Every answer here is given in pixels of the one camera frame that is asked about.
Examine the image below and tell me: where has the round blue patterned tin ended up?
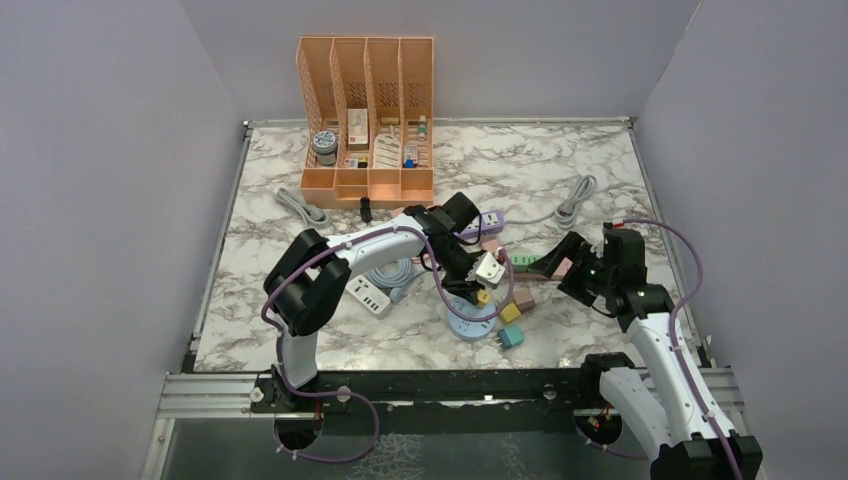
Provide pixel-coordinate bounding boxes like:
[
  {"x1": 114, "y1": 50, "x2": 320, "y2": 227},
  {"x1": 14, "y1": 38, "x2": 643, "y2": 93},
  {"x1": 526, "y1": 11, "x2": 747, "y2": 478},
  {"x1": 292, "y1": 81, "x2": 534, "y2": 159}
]
[{"x1": 311, "y1": 130, "x2": 339, "y2": 167}]

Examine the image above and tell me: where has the yellow plug adapter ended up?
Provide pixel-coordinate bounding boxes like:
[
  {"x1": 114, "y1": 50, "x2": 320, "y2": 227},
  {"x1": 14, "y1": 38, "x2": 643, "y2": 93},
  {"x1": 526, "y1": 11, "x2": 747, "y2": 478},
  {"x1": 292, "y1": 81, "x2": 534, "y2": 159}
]
[
  {"x1": 498, "y1": 302, "x2": 522, "y2": 325},
  {"x1": 475, "y1": 289, "x2": 491, "y2": 308}
]

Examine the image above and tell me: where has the pink power strip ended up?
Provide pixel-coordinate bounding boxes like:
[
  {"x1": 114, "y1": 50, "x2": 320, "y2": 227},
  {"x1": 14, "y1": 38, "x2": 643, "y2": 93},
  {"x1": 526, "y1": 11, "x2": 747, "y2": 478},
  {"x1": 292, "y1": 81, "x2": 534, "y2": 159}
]
[{"x1": 514, "y1": 258, "x2": 573, "y2": 282}]

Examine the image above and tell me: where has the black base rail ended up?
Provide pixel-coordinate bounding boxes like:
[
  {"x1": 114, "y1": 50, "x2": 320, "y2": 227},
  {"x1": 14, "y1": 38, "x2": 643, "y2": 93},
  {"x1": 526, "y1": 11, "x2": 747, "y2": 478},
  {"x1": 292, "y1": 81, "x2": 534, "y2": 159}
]
[{"x1": 249, "y1": 368, "x2": 624, "y2": 443}]

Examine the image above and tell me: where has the pink plug adapter middle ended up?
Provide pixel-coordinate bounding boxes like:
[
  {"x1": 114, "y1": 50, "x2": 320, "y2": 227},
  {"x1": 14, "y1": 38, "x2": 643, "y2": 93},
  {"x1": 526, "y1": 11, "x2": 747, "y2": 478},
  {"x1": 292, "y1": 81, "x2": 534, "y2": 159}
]
[{"x1": 481, "y1": 237, "x2": 501, "y2": 255}]

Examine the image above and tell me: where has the round blue power strip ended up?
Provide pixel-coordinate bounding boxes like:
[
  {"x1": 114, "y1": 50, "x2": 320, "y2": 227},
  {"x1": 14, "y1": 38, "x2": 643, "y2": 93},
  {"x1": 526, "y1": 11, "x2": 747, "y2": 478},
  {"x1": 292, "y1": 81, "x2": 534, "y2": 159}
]
[{"x1": 446, "y1": 296, "x2": 497, "y2": 342}]

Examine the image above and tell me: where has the white blister pack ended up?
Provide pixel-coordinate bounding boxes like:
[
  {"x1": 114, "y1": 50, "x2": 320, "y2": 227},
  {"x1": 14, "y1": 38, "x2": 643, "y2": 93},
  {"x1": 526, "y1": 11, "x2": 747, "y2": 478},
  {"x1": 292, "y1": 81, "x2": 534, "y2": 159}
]
[{"x1": 372, "y1": 133, "x2": 402, "y2": 169}]

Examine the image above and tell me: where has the grey cable of purple strip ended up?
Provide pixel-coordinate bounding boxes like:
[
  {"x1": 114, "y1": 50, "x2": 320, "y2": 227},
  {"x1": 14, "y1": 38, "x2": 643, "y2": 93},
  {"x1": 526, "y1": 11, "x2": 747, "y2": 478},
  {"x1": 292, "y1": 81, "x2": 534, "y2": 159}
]
[{"x1": 505, "y1": 174, "x2": 599, "y2": 231}]

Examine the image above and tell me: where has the small bottle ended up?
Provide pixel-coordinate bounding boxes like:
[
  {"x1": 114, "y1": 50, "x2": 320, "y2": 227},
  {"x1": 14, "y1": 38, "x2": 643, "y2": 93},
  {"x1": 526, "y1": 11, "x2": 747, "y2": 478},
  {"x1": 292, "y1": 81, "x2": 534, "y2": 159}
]
[{"x1": 417, "y1": 115, "x2": 428, "y2": 142}]

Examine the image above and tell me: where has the black cylinder object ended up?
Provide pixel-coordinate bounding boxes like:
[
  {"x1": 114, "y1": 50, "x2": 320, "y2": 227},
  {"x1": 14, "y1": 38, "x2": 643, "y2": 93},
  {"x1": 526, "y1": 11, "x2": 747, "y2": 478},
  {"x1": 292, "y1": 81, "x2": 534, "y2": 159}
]
[{"x1": 359, "y1": 196, "x2": 373, "y2": 224}]

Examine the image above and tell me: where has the purple power strip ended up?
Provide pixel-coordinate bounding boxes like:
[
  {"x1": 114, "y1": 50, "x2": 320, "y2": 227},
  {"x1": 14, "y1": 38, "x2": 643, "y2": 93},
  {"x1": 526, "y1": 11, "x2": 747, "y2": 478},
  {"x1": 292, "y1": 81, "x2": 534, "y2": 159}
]
[{"x1": 457, "y1": 210, "x2": 506, "y2": 241}]

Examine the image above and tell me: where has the orange file organizer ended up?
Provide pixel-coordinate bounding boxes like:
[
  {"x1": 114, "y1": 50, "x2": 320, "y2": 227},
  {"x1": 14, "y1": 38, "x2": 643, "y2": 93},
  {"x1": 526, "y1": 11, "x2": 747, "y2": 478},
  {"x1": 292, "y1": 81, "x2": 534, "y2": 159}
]
[{"x1": 296, "y1": 36, "x2": 435, "y2": 209}]

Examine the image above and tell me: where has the red white box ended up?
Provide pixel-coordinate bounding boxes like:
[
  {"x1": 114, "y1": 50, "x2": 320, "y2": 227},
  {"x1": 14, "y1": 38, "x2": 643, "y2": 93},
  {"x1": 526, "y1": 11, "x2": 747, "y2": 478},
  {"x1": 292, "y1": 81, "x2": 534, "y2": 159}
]
[{"x1": 347, "y1": 108, "x2": 370, "y2": 151}]

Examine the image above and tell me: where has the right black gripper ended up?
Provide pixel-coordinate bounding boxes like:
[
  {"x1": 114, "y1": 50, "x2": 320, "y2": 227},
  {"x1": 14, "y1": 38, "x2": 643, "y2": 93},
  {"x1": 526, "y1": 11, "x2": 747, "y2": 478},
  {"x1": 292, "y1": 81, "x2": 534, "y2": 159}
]
[{"x1": 532, "y1": 230, "x2": 617, "y2": 306}]

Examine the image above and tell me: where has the white power strip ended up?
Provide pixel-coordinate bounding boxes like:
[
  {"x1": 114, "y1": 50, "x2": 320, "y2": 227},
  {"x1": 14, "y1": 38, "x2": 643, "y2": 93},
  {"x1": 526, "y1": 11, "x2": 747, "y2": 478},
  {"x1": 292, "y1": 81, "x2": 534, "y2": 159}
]
[{"x1": 345, "y1": 275, "x2": 392, "y2": 318}]

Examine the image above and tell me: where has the grey cable of white strip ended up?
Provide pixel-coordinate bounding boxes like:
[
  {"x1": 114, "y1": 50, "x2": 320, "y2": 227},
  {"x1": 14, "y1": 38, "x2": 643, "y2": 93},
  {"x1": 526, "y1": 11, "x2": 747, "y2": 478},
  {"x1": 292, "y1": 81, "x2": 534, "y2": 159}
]
[{"x1": 274, "y1": 186, "x2": 331, "y2": 230}]

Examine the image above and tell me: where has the teal plug adapter front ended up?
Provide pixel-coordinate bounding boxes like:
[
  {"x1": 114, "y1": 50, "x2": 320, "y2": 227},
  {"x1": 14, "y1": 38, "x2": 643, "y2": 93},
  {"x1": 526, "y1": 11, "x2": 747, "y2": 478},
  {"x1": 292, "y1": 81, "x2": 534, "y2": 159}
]
[{"x1": 496, "y1": 325, "x2": 525, "y2": 351}]

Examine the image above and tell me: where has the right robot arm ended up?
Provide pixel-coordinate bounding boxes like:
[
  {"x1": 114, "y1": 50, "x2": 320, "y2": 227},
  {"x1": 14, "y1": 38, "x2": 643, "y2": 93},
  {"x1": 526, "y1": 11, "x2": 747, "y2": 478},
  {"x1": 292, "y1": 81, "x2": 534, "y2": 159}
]
[{"x1": 527, "y1": 219, "x2": 763, "y2": 479}]

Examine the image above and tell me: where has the small blue white box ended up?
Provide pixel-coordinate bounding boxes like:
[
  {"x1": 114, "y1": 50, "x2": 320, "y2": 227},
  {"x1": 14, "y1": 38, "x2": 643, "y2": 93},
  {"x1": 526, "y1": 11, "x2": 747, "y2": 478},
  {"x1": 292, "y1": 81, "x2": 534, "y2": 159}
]
[{"x1": 402, "y1": 144, "x2": 419, "y2": 169}]

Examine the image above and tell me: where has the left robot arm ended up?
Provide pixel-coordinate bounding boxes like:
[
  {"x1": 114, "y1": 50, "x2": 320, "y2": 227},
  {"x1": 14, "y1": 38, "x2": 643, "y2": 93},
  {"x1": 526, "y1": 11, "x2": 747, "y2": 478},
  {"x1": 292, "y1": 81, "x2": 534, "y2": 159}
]
[{"x1": 261, "y1": 193, "x2": 506, "y2": 411}]

